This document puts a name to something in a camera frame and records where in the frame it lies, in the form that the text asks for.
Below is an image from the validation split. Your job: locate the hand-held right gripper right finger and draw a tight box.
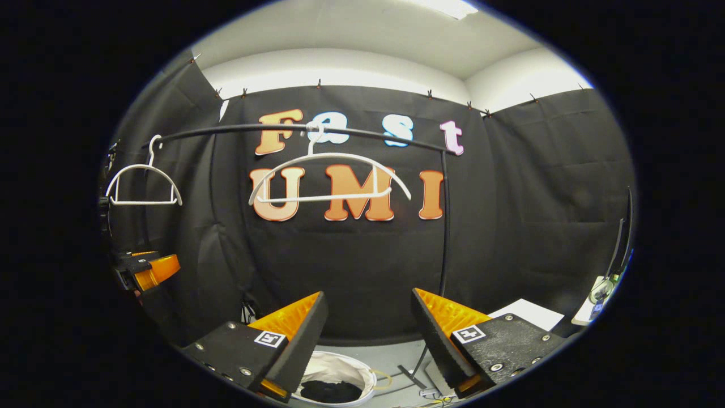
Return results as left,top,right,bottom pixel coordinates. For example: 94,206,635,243
411,287,567,399

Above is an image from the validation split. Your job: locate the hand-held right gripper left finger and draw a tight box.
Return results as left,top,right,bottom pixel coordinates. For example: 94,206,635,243
180,291,329,404

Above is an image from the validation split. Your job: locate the white laundry hamper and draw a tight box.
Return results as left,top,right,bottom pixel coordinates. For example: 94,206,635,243
291,350,378,407

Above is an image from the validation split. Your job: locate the black knit jacket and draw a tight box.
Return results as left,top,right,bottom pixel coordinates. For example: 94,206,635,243
299,380,364,405

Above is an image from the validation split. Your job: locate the white plastic hanger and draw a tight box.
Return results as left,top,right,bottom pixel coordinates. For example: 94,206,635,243
248,122,413,206
105,134,184,206

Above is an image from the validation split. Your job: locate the black metal clothes rack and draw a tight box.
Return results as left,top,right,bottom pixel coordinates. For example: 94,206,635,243
139,123,451,392

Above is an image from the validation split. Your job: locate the white paper sheet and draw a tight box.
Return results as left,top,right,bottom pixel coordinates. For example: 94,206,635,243
488,299,565,332

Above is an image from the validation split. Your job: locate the small round clear object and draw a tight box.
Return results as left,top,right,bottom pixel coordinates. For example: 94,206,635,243
589,277,616,305

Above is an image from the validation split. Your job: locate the thin black stand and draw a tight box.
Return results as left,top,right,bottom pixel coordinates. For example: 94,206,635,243
607,186,635,279

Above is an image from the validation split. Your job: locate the row of small backdrop clips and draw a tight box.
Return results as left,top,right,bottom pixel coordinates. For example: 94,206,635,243
190,54,587,117

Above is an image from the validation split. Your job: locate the ceiling light panel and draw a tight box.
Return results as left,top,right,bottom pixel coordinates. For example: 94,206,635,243
416,0,479,20

